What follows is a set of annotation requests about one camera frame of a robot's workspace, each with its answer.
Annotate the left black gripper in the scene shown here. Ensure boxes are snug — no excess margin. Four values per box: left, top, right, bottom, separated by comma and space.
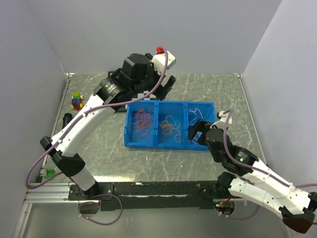
132, 55, 176, 101

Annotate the blue plastic three-compartment bin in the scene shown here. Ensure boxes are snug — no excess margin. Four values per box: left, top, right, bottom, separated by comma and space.
124, 100, 216, 151

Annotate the yellow cable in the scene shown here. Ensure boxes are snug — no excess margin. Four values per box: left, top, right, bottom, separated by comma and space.
158, 115, 183, 143

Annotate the red cable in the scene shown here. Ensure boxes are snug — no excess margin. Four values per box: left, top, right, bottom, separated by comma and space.
131, 107, 155, 139

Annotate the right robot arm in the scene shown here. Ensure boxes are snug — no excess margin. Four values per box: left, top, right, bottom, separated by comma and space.
188, 119, 317, 234

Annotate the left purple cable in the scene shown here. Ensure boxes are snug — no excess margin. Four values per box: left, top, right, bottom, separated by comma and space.
25, 48, 169, 227

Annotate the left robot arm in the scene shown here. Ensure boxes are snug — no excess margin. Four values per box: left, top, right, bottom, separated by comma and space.
40, 50, 176, 199

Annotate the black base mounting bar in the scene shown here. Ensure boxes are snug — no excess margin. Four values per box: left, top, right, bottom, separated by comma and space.
68, 180, 230, 211

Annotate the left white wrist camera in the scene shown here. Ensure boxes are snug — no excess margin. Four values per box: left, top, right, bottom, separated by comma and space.
151, 46, 176, 75

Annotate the black microphone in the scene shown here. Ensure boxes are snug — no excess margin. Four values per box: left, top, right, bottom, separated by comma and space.
62, 113, 73, 129

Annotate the black and white chessboard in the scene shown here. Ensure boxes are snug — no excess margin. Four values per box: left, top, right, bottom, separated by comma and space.
107, 71, 158, 113

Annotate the colourful toy block car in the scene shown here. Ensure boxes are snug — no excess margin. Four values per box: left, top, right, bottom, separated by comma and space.
71, 92, 84, 111

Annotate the green toy piece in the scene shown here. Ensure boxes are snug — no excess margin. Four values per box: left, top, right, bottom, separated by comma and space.
41, 169, 55, 179

